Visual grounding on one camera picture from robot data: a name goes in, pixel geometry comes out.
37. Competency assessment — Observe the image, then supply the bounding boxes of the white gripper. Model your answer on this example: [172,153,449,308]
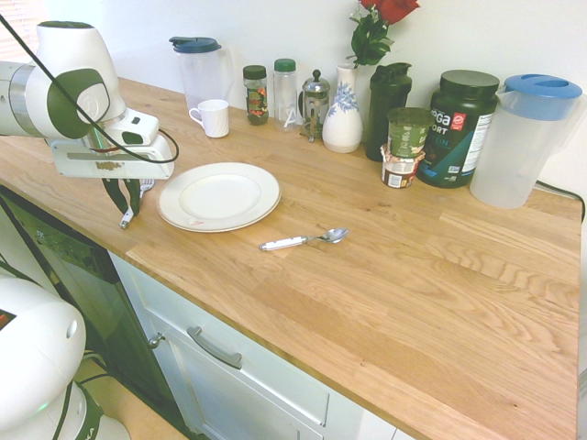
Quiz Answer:
[49,134,177,216]

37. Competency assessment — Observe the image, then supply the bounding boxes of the white handled metal fork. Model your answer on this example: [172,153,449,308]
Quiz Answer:
[118,178,157,231]

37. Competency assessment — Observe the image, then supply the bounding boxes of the white plate gold rim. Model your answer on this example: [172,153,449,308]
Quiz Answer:
[156,161,282,235]

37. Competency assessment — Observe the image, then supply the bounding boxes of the black dishwasher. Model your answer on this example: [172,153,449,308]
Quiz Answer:
[0,184,187,435]

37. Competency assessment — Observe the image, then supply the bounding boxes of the white kitchen cabinet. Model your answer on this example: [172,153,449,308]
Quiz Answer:
[106,249,416,440]

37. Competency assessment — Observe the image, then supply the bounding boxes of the white ceramic mug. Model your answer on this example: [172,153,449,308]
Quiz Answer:
[187,98,231,139]

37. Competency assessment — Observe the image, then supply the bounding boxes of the clear pitcher dark blue lid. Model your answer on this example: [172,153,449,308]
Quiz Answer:
[168,36,233,114]

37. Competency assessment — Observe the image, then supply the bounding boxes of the spice jar dark lid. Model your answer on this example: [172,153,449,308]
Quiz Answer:
[241,64,271,127]

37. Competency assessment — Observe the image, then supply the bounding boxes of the clear bottle green cap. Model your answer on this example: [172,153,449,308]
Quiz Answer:
[272,58,300,133]

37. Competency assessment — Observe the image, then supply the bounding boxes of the window blind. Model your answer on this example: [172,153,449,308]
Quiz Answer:
[0,0,47,63]

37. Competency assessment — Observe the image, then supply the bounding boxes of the glass metal french press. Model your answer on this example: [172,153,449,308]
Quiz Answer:
[298,69,332,144]

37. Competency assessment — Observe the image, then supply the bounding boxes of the white vase blue floral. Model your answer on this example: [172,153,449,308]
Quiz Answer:
[321,62,364,154]

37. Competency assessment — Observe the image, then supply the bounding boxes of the white drawer front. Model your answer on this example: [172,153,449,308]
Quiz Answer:
[127,265,331,430]

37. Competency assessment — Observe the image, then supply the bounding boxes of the white red yogurt cup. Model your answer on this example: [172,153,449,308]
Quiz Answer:
[379,143,427,190]

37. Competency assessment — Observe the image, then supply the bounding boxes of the black shaker bottle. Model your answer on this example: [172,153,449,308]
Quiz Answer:
[364,61,414,163]

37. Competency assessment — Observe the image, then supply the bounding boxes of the green yogurt cup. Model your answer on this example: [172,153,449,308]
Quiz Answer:
[386,106,436,160]

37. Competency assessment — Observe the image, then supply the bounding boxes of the red roses green leaves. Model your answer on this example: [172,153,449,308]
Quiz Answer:
[346,0,421,70]

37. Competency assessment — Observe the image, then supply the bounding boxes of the black protein powder tub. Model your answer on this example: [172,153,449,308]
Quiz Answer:
[415,69,502,190]

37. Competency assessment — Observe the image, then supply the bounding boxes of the clear pitcher light blue lid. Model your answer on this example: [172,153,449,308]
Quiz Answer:
[468,73,584,211]

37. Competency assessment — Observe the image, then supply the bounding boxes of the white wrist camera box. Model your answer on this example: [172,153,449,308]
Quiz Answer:
[108,107,161,149]

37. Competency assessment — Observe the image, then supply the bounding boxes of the white handled metal spoon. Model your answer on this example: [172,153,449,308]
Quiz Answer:
[258,226,351,253]

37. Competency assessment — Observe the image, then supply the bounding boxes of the silver drawer handle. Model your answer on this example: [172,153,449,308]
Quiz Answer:
[185,325,244,371]

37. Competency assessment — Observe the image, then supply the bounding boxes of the black power cord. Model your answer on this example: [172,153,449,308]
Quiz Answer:
[535,179,587,208]

